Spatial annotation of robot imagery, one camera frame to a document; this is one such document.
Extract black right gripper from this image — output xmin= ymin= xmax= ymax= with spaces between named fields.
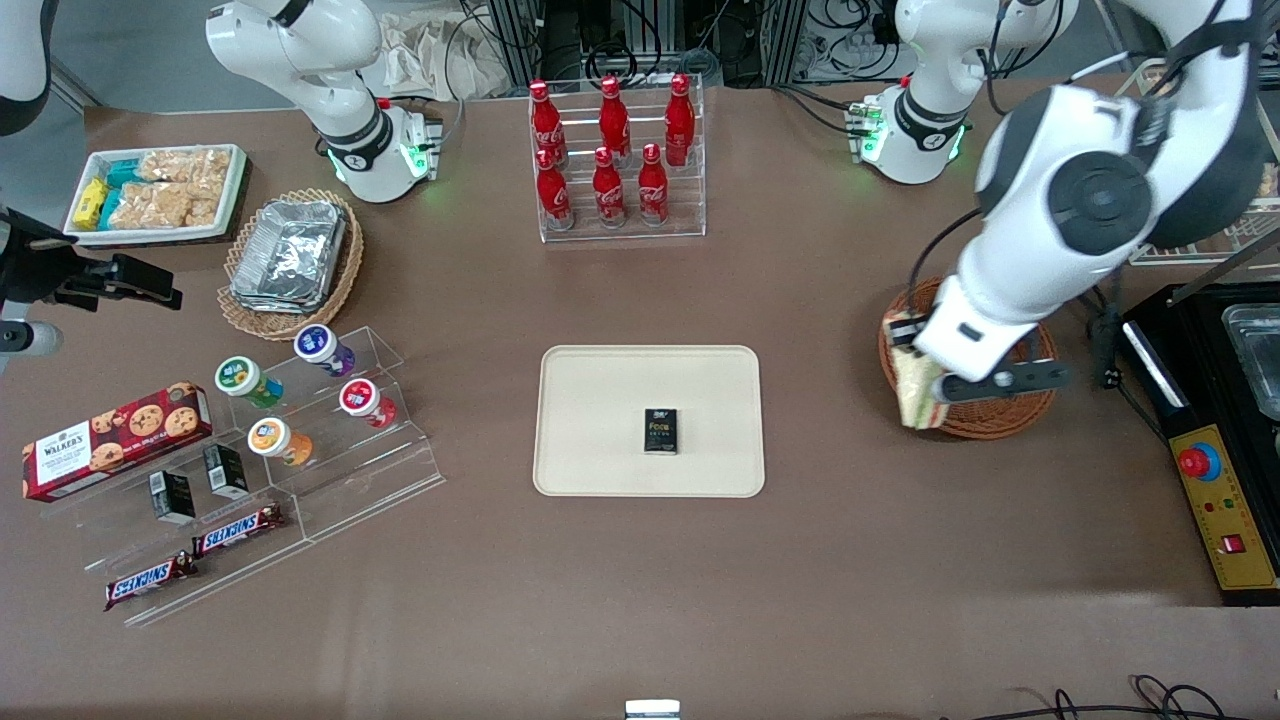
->
xmin=0 ymin=208 xmax=184 ymax=309

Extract triangle sandwich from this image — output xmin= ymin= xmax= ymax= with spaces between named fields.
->
xmin=886 ymin=338 xmax=953 ymax=432

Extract round brown wicker basket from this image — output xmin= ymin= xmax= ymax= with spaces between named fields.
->
xmin=878 ymin=276 xmax=1061 ymax=442

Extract white rectangular snack tray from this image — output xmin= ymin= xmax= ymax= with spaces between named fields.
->
xmin=62 ymin=143 xmax=249 ymax=248

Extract oval light wicker basket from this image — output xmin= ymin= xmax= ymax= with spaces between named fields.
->
xmin=216 ymin=187 xmax=365 ymax=343

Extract beige plastic tray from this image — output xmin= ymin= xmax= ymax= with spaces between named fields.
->
xmin=533 ymin=345 xmax=766 ymax=499

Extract rice cracker bag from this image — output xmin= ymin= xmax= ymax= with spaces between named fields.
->
xmin=107 ymin=181 xmax=223 ymax=232
xmin=137 ymin=147 xmax=234 ymax=185

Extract yellow snack packet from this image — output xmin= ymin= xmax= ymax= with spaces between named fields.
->
xmin=74 ymin=177 xmax=110 ymax=232

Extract cup with green lid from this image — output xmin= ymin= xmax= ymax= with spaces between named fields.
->
xmin=214 ymin=355 xmax=285 ymax=410

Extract stack of foil containers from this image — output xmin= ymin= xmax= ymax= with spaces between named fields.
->
xmin=229 ymin=199 xmax=349 ymax=316

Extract red Walkers cookie box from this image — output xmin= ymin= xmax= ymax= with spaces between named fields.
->
xmin=21 ymin=381 xmax=214 ymax=504

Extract cup with purple lid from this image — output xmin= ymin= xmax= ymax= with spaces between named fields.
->
xmin=292 ymin=323 xmax=357 ymax=379

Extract small black carton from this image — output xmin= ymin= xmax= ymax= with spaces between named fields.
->
xmin=202 ymin=442 xmax=250 ymax=500
xmin=148 ymin=469 xmax=197 ymax=526

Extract cup with orange body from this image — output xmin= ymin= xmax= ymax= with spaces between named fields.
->
xmin=246 ymin=416 xmax=314 ymax=469

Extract cup with red lid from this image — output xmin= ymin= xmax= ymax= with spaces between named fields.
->
xmin=337 ymin=377 xmax=399 ymax=430

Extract clear acrylic bottle rack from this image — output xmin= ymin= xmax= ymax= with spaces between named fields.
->
xmin=527 ymin=74 xmax=708 ymax=245

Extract Snickers chocolate bar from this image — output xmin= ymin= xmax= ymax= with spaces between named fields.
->
xmin=191 ymin=502 xmax=285 ymax=559
xmin=103 ymin=550 xmax=199 ymax=612

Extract small black card box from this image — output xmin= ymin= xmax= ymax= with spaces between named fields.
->
xmin=643 ymin=407 xmax=681 ymax=457

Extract red cola bottle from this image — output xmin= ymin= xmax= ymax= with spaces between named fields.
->
xmin=535 ymin=148 xmax=577 ymax=232
xmin=663 ymin=73 xmax=697 ymax=168
xmin=637 ymin=143 xmax=671 ymax=228
xmin=597 ymin=76 xmax=634 ymax=163
xmin=591 ymin=146 xmax=628 ymax=230
xmin=528 ymin=80 xmax=569 ymax=167

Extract black appliance housing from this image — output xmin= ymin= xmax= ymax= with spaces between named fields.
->
xmin=1121 ymin=228 xmax=1280 ymax=608

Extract clear acrylic tiered stand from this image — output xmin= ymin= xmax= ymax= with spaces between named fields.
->
xmin=40 ymin=324 xmax=447 ymax=630

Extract red emergency stop button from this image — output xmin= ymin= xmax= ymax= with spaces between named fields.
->
xmin=1177 ymin=442 xmax=1224 ymax=482

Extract metal pan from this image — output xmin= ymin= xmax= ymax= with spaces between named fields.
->
xmin=1221 ymin=304 xmax=1280 ymax=423

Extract cream cloth bag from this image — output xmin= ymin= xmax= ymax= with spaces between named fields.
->
xmin=378 ymin=8 xmax=513 ymax=102

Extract yellow control box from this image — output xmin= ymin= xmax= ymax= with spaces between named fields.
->
xmin=1167 ymin=423 xmax=1280 ymax=594

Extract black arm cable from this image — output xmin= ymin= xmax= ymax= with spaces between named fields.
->
xmin=907 ymin=205 xmax=987 ymax=319

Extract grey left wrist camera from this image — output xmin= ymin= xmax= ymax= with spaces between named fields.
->
xmin=934 ymin=362 xmax=1072 ymax=405

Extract black table cable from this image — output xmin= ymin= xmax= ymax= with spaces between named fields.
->
xmin=1085 ymin=285 xmax=1125 ymax=393

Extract white wire rack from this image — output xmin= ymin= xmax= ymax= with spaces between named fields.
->
xmin=1112 ymin=54 xmax=1280 ymax=267

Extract black aluminium frame rack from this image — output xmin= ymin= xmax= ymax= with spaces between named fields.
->
xmin=484 ymin=0 xmax=803 ymax=89

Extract black floor cables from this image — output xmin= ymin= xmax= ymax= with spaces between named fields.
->
xmin=940 ymin=674 xmax=1253 ymax=720

